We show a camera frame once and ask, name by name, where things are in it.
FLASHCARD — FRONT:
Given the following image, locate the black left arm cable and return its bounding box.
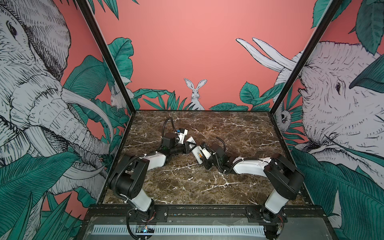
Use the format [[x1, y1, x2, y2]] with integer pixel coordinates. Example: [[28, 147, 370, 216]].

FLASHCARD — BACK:
[[161, 116, 178, 139]]

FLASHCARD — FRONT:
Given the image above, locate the black corner frame post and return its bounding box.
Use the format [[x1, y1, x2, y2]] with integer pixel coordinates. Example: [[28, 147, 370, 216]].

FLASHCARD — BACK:
[[74, 0, 136, 114], [269, 0, 344, 115]]

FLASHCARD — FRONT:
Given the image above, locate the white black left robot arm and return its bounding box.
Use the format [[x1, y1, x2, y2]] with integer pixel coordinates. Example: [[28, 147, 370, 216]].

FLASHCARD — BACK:
[[107, 133, 197, 221]]

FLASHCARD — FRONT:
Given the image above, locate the white slotted cable duct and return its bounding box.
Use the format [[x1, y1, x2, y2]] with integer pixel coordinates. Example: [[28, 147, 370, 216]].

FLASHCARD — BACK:
[[91, 225, 266, 237]]

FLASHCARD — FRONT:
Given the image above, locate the black left corner frame post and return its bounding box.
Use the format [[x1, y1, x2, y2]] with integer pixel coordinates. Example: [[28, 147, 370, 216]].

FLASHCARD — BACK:
[[74, 0, 136, 114]]

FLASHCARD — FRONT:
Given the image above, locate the black right corner frame post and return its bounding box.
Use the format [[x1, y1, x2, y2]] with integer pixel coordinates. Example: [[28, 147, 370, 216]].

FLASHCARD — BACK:
[[269, 0, 344, 115]]

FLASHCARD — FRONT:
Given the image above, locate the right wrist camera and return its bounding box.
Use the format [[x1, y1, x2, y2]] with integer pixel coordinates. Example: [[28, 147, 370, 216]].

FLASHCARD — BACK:
[[199, 145, 212, 160]]

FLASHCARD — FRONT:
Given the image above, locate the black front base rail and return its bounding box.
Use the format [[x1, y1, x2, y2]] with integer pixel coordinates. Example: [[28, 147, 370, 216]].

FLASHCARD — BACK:
[[85, 204, 326, 224]]

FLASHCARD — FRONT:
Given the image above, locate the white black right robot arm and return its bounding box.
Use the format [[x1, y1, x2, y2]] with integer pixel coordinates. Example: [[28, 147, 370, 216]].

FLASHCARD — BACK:
[[191, 144, 305, 223]]

